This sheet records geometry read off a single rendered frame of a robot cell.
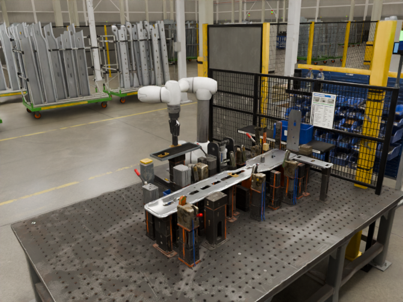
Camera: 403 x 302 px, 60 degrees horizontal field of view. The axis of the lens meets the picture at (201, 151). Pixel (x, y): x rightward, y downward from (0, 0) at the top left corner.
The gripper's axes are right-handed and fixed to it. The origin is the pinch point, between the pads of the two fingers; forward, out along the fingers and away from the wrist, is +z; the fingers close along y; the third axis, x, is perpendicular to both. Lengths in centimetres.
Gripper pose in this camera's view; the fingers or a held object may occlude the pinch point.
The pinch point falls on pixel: (174, 139)
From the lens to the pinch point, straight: 245.9
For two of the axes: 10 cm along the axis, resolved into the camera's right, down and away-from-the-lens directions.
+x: 8.4, -2.0, 5.1
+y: 5.4, 2.8, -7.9
